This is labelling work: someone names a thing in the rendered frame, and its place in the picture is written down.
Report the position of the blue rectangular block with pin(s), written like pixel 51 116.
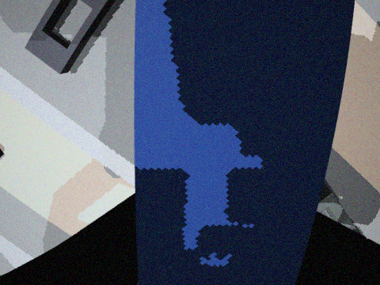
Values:
pixel 235 111

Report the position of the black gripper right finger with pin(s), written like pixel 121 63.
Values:
pixel 337 255

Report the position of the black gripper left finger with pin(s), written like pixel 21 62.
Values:
pixel 102 253

